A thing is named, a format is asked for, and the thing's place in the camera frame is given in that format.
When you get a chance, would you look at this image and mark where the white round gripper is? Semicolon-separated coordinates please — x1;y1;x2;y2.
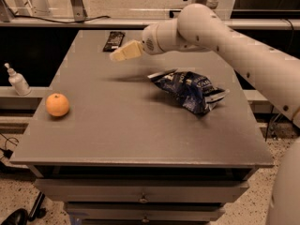
110;19;182;62

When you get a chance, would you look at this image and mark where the black rxbar chocolate bar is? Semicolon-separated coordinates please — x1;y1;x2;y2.
103;31;125;53

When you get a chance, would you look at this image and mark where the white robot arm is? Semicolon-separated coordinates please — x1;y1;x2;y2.
111;4;300;225

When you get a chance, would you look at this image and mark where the blue crumpled chip bag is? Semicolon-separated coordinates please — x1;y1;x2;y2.
148;69;230;114

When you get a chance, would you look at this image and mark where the orange fruit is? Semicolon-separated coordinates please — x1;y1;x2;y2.
45;93;69;117

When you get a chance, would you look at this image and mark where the grey drawer cabinet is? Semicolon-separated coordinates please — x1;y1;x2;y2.
11;30;273;225

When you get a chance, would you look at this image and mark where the white pump bottle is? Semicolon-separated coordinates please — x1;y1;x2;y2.
5;63;31;96

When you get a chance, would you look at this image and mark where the black office chair base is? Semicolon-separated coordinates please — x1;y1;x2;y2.
0;192;47;225

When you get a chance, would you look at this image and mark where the black cable on ledge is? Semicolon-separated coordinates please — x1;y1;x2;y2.
0;0;112;25

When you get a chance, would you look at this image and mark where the black floor cable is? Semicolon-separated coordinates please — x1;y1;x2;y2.
0;132;20;161

